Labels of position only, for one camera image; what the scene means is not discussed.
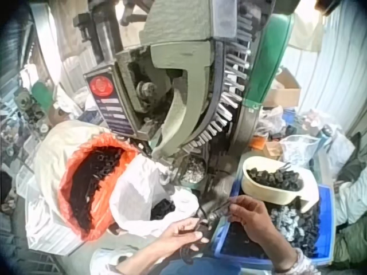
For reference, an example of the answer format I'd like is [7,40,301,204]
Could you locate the person's left hand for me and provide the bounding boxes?
[155,217,210,259]

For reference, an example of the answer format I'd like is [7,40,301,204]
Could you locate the person's right hand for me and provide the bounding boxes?
[228,195,296,266]

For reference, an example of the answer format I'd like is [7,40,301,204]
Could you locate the thin metal tweezers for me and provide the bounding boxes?
[211,199,233,212]

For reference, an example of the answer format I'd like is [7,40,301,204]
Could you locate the black plastic part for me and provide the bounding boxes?
[179,223,208,266]

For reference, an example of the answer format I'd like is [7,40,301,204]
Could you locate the cream plastic scoop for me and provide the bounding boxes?
[241,155,319,211]

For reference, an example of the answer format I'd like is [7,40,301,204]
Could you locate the tray of silver parts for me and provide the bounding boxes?
[180,156,208,190]

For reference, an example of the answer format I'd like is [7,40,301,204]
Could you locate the heap of black and grey parts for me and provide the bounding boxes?
[225,202,322,256]

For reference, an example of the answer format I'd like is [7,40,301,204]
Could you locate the clear plastic bag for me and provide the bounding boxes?
[326,128,357,176]
[279,134,322,167]

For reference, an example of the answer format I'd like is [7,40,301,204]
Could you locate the blue plastic crate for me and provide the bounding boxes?
[213,183,337,264]

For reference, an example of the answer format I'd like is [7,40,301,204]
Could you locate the white plastic bag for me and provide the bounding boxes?
[110,154,202,237]

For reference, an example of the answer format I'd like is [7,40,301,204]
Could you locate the cardboard box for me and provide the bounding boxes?
[261,68,302,108]

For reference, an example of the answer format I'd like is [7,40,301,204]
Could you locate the green press machine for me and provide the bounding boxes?
[73,0,287,191]

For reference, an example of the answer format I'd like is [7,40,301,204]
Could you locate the green wheel guard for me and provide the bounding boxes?
[243,13,295,109]

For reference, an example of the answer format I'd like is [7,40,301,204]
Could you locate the white sack with orange liner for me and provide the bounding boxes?
[33,120,139,256]

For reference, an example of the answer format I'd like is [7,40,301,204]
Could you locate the cluttered shelf of machine parts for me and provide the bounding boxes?
[0,71,60,175]

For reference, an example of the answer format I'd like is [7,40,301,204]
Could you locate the dark bracelet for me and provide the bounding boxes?
[271,257,299,273]

